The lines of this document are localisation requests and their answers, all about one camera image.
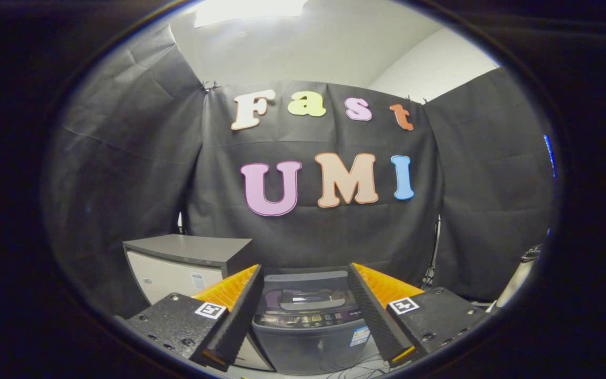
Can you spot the white cabinet with dark top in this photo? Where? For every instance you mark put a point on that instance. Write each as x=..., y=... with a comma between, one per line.
x=177, y=273

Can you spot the black backdrop cloth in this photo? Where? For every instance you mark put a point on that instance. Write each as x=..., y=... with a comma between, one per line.
x=334, y=237

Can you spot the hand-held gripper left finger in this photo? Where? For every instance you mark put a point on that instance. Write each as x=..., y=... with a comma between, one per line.
x=240, y=316

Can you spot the white pole with black tip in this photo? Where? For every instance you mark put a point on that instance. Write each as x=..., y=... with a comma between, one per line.
x=516, y=279

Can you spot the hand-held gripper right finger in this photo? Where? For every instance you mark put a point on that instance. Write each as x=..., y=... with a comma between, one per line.
x=374, y=316

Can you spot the grey washing machine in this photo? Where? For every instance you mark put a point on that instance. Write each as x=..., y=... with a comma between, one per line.
x=303, y=347

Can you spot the black cloth clip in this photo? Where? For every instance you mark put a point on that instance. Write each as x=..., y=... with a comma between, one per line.
x=209, y=85

